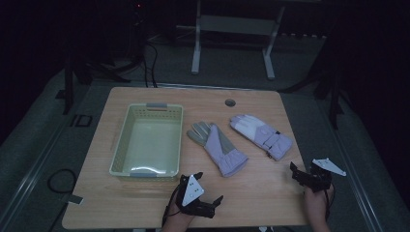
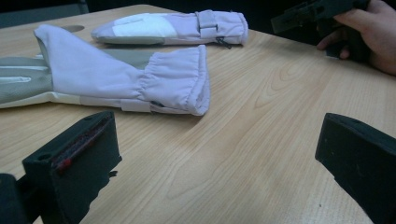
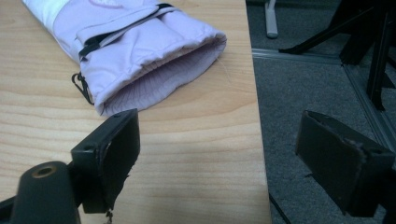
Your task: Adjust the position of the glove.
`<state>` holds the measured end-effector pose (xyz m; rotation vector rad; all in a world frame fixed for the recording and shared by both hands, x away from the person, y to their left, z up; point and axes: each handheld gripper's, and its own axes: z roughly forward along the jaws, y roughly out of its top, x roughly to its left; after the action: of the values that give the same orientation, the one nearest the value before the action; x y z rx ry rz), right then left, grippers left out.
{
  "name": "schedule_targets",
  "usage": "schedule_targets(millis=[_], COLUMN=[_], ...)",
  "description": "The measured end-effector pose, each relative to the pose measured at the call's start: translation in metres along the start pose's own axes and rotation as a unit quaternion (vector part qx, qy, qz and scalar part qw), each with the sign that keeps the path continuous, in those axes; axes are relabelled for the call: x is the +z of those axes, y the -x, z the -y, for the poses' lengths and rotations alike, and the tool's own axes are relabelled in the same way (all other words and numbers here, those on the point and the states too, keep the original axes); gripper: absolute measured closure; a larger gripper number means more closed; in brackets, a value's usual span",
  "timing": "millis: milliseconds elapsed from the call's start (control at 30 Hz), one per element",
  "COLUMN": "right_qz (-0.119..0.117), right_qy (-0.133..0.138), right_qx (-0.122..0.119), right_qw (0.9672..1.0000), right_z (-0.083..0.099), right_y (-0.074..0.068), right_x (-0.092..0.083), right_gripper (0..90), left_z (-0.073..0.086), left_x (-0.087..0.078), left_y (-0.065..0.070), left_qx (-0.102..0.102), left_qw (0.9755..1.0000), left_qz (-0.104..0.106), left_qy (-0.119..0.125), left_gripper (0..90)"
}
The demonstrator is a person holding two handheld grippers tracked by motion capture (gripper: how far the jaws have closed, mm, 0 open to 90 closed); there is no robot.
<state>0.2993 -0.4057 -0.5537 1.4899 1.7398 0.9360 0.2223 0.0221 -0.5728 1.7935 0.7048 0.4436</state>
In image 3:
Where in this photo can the black metal stand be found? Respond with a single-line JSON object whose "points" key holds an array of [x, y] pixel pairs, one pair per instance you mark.
{"points": [[364, 37]]}

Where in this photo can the white stand leg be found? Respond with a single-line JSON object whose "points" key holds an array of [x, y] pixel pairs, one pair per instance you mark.
{"points": [[271, 19]]}

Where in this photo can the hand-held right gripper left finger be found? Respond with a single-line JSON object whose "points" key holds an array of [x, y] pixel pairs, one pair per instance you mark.
{"points": [[120, 155]]}

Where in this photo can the grey floor rail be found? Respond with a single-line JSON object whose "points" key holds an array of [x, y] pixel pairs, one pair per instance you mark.
{"points": [[355, 84]]}

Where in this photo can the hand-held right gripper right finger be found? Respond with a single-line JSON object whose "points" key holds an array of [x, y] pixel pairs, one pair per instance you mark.
{"points": [[330, 155]]}

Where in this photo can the lilac padded glove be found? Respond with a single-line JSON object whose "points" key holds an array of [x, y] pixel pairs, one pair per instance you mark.
{"points": [[134, 53]]}

